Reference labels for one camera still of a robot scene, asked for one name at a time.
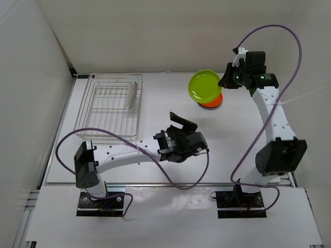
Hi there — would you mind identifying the orange plate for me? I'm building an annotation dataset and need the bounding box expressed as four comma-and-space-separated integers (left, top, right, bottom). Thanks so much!
200, 93, 223, 108

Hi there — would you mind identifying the green plate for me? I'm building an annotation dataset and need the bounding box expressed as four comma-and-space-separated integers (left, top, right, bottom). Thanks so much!
188, 70, 221, 104

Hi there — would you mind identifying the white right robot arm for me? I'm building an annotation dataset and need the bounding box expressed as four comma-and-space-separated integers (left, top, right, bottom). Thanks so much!
218, 48, 307, 207

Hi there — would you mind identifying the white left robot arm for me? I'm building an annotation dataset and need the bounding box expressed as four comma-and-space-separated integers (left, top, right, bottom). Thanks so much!
73, 112, 208, 207

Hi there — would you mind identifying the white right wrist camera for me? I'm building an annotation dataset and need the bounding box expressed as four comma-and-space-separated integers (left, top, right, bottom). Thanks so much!
232, 47, 248, 67

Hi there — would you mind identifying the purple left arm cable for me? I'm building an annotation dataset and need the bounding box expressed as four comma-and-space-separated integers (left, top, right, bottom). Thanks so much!
55, 128, 210, 216

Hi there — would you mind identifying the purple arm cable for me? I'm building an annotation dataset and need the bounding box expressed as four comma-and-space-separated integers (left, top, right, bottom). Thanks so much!
230, 24, 303, 214
55, 128, 210, 216

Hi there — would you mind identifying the white cable tie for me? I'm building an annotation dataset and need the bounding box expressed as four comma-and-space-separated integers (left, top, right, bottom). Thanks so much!
268, 87, 330, 106

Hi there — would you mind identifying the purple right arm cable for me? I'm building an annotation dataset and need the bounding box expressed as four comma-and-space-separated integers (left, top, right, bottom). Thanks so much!
230, 24, 303, 214

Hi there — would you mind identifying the metal wire dish rack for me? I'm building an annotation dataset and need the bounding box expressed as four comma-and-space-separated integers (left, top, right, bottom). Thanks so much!
74, 73, 143, 141

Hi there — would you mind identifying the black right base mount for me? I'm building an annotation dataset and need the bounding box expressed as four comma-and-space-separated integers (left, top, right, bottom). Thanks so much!
209, 191, 267, 219

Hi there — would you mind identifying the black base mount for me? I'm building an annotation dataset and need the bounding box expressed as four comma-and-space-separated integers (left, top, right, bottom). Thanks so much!
76, 188, 124, 218
209, 191, 267, 219

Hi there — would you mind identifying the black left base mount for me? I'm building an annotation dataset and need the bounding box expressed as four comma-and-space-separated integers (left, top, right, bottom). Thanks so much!
76, 188, 124, 218

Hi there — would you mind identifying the aluminium rail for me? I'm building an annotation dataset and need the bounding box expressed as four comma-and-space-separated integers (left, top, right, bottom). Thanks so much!
46, 182, 243, 187

